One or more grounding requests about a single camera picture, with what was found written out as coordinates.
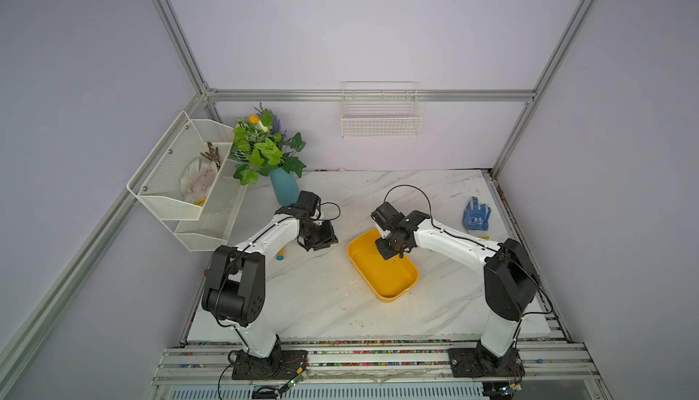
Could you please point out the yellow plastic storage box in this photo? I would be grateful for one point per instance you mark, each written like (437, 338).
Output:
(388, 279)

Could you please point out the white two-tier mesh shelf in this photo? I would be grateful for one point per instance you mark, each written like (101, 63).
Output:
(156, 184)

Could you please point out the white wire wall basket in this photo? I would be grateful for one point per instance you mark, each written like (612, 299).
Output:
(380, 110)

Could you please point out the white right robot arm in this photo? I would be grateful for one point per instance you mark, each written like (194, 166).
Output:
(510, 281)

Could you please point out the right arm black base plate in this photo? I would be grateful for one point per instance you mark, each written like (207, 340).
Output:
(479, 362)

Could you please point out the blue dotted work glove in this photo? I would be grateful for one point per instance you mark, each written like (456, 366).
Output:
(476, 216)

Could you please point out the white cloth in shelf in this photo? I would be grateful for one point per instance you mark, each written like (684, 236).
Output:
(197, 180)

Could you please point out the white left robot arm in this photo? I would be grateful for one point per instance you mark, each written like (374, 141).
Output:
(235, 288)

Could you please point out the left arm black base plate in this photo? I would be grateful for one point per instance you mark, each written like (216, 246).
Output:
(281, 364)

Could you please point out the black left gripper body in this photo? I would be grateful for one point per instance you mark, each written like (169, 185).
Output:
(319, 234)

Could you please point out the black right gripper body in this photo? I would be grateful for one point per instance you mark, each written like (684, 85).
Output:
(388, 246)

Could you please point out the brown dried twig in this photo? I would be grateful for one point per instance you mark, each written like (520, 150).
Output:
(212, 155)

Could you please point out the aluminium frame rail structure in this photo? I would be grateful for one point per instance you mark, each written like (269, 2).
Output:
(85, 85)

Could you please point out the green artificial plant bouquet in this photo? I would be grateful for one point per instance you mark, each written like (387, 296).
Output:
(260, 146)

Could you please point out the teal vase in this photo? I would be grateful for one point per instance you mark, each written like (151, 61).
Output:
(285, 186)

